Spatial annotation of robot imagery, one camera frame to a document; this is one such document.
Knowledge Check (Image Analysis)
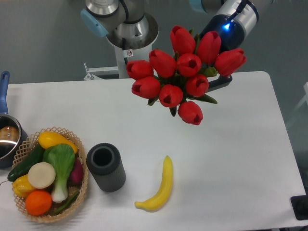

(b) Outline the yellow banana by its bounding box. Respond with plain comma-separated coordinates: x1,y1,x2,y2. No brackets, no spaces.
134,155,173,212

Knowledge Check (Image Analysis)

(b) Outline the dark green cucumber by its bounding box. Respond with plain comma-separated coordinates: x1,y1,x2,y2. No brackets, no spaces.
7,144,45,182

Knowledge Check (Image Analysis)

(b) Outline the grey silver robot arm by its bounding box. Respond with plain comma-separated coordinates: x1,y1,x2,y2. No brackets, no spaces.
80,0,272,78

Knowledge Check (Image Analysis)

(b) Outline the orange fruit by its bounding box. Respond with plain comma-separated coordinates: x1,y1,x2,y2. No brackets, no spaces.
26,190,52,216

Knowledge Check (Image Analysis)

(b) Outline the white frame at right edge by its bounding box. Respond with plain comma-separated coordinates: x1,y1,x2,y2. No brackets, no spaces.
285,82,308,128

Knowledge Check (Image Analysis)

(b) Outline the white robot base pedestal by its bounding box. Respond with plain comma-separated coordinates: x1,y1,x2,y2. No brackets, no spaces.
114,44,152,79

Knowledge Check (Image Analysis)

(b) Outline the dark grey ribbed vase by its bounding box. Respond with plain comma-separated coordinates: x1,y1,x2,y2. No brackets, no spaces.
86,143,126,192

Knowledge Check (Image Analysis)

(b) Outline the purple red onion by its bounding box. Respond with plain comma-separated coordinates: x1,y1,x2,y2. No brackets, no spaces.
69,158,83,184

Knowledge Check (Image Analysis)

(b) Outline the green bok choy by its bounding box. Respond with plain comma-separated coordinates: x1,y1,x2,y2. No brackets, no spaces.
43,143,75,203

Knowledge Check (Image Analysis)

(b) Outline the yellow squash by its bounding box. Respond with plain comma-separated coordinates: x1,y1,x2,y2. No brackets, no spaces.
38,131,78,154

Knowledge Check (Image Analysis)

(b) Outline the green bean pod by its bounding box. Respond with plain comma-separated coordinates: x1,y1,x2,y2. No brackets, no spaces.
51,191,79,216

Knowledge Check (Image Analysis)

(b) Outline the yellow bell pepper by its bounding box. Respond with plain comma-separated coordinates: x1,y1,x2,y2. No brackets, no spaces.
12,174,36,198

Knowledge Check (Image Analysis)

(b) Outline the red tulip bouquet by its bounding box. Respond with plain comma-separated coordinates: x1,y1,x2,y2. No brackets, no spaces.
126,26,246,125

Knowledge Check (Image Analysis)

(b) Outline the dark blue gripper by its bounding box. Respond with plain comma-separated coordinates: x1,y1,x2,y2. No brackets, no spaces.
200,14,245,92

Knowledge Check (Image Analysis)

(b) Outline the blue handled saucepan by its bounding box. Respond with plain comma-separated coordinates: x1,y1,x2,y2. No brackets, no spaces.
0,71,27,169

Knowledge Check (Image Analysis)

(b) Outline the woven wicker basket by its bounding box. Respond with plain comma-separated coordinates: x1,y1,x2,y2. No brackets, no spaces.
13,127,89,223

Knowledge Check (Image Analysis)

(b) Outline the black device at table edge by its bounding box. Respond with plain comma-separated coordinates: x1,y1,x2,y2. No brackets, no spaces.
290,195,308,220

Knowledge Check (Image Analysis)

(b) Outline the white metal mounting bracket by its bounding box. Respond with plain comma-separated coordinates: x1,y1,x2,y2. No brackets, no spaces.
84,63,119,80

